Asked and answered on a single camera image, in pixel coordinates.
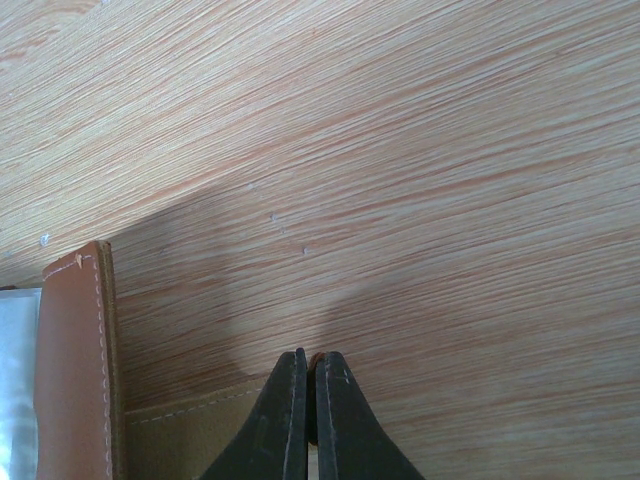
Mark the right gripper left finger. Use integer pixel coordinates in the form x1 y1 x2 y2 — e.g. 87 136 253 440
202 348 308 480

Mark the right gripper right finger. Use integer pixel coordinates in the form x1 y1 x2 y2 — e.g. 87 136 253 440
312 351 423 479

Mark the brown leather card holder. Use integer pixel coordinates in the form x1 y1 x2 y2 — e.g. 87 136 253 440
0 240 281 480

